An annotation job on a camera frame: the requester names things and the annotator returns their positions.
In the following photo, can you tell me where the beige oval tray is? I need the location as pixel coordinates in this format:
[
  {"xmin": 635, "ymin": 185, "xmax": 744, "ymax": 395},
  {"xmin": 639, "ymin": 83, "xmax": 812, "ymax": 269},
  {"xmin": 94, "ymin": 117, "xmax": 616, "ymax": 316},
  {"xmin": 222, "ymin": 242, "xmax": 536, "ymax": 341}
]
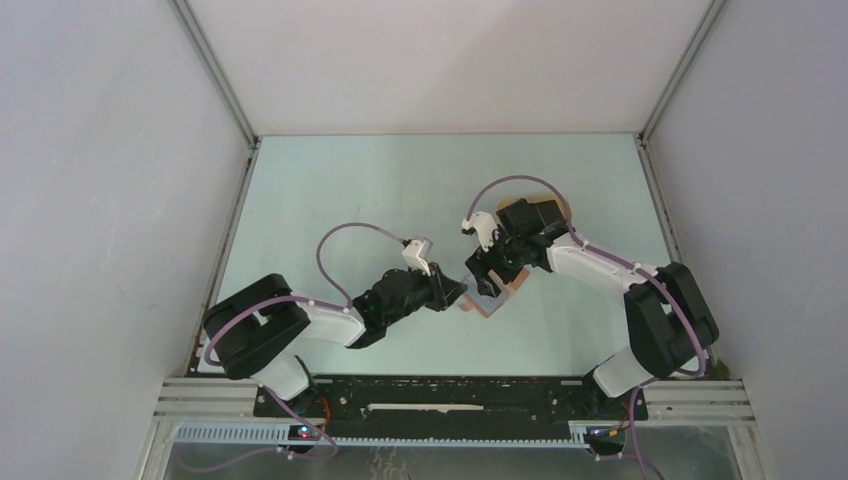
[{"xmin": 495, "ymin": 194, "xmax": 572, "ymax": 230}]

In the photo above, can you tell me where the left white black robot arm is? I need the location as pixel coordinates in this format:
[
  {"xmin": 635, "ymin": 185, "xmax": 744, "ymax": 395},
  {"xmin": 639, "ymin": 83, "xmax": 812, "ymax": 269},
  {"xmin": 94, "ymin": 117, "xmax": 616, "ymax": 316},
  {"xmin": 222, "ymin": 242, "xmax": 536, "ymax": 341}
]
[{"xmin": 202, "ymin": 263, "xmax": 467, "ymax": 417}]

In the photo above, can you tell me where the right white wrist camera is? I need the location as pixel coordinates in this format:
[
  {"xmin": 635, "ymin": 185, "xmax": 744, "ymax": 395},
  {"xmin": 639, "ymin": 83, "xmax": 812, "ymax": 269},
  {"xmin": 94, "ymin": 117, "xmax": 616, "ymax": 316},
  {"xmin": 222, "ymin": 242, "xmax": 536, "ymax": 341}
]
[{"xmin": 461, "ymin": 211, "xmax": 500, "ymax": 252}]

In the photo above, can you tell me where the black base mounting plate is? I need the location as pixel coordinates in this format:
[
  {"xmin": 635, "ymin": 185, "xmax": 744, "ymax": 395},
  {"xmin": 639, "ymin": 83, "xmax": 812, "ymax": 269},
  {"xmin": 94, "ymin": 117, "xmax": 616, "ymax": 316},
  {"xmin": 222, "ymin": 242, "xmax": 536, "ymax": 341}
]
[{"xmin": 294, "ymin": 375, "xmax": 648, "ymax": 440}]

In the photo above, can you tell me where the white slotted cable duct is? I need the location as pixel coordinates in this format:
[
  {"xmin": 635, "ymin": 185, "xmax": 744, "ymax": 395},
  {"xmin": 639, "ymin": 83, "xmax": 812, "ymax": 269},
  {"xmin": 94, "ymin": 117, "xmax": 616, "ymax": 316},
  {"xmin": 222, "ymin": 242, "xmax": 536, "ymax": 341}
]
[{"xmin": 172, "ymin": 422, "xmax": 588, "ymax": 448}]

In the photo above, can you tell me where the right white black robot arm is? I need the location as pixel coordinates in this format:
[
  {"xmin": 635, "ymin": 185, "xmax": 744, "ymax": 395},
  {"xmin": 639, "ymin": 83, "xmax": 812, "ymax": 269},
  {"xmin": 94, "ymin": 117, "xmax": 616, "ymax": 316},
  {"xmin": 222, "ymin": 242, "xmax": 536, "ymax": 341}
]
[{"xmin": 466, "ymin": 230, "xmax": 719, "ymax": 418}]

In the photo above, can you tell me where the aluminium frame rail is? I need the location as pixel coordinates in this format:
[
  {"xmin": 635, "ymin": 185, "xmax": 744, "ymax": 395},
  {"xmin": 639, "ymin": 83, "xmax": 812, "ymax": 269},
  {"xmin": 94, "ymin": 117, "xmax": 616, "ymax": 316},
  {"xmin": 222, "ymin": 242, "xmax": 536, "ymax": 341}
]
[{"xmin": 154, "ymin": 375, "xmax": 755, "ymax": 426}]

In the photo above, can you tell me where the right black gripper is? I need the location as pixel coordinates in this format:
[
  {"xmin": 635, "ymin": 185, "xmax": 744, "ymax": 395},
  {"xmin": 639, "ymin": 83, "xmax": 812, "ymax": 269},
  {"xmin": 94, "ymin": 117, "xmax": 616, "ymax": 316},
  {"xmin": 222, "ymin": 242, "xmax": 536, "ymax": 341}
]
[{"xmin": 464, "ymin": 224, "xmax": 524, "ymax": 299}]

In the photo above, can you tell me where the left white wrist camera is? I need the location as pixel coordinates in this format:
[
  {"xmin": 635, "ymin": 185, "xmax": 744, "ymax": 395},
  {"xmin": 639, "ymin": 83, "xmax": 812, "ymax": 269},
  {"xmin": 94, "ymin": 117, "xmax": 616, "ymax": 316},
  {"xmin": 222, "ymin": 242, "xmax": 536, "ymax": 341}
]
[{"xmin": 401, "ymin": 238, "xmax": 433, "ymax": 276}]

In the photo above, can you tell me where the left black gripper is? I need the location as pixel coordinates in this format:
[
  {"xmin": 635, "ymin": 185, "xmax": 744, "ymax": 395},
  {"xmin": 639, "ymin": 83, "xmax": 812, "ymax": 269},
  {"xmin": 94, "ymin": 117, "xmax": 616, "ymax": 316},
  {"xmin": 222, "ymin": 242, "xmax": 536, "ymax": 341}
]
[{"xmin": 383, "ymin": 259, "xmax": 467, "ymax": 327}]

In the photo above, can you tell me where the orange leather card holder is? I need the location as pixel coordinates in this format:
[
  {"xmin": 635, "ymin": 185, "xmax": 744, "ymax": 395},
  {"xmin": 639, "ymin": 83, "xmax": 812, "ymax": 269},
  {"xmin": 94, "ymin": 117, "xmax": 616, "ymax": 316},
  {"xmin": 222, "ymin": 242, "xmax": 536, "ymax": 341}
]
[{"xmin": 459, "ymin": 268, "xmax": 530, "ymax": 318}]

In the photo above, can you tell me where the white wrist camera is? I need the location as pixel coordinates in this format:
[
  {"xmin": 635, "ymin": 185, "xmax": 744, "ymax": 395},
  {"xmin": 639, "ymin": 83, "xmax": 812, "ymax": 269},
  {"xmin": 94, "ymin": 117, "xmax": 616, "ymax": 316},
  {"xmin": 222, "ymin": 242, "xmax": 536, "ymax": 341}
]
[
  {"xmin": 461, "ymin": 211, "xmax": 500, "ymax": 252},
  {"xmin": 401, "ymin": 238, "xmax": 433, "ymax": 276}
]

